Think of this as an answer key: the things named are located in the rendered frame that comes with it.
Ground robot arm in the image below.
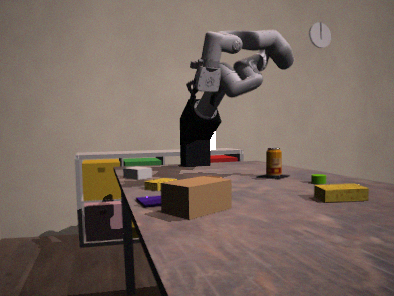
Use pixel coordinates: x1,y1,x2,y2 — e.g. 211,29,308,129
190,30,294,120

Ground tan rectangular block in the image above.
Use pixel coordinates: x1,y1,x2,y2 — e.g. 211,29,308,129
161,176,232,220

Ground green short cylinder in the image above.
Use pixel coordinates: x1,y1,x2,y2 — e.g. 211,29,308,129
311,174,326,184

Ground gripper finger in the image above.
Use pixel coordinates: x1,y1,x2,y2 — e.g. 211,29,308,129
186,79,198,105
210,84,224,106

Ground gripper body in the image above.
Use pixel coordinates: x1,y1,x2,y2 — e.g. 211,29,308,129
193,64,220,92

